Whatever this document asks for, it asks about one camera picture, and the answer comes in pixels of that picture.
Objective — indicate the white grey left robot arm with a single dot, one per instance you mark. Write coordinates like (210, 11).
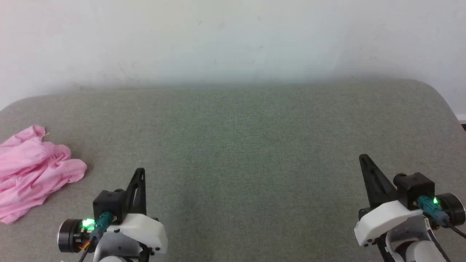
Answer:
(109, 249)

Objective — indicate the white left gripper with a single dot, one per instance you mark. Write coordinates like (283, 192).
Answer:
(145, 231)

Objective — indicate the pink cloth shorts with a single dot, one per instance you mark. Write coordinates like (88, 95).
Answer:
(29, 171)

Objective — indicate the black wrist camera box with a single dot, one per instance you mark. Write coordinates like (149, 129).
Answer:
(109, 203)
(415, 185)

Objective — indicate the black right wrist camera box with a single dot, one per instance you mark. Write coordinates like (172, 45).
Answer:
(415, 185)

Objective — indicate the grey-green fabric sofa cushion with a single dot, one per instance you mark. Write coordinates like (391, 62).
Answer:
(233, 163)

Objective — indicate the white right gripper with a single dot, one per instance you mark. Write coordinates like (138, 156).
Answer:
(386, 218)

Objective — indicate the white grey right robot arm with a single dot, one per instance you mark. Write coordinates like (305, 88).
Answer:
(418, 251)

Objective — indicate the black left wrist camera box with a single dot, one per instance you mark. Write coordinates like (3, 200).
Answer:
(109, 203)

